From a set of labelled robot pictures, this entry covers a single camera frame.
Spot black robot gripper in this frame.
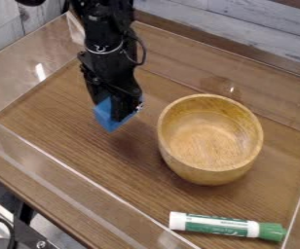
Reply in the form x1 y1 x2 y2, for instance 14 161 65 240
77 30 146 122

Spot blue foam block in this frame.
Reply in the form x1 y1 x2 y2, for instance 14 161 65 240
93 97 144 132

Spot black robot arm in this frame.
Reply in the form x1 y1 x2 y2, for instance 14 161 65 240
68 0 148 123

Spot brown wooden bowl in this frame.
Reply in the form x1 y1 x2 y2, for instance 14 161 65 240
157 93 265 186

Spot green white marker pen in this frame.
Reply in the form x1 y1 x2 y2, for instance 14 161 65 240
169 211 287 242

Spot clear acrylic tray wall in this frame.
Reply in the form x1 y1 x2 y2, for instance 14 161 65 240
0 15 300 249

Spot black cable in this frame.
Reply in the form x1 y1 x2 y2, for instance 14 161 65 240
0 215 21 249

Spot black metal stand bracket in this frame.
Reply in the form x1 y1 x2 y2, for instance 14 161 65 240
13 202 60 249

